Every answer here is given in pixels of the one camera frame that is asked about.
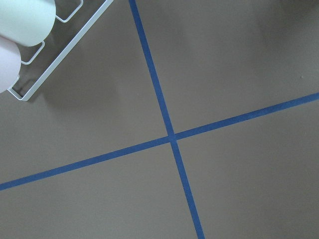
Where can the pink plastic cup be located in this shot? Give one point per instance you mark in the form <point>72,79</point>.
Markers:
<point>10,63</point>

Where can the white plastic cup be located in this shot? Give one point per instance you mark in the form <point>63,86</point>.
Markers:
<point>26,22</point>

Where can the white wire cup rack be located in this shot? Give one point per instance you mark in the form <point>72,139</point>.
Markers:
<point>73,19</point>

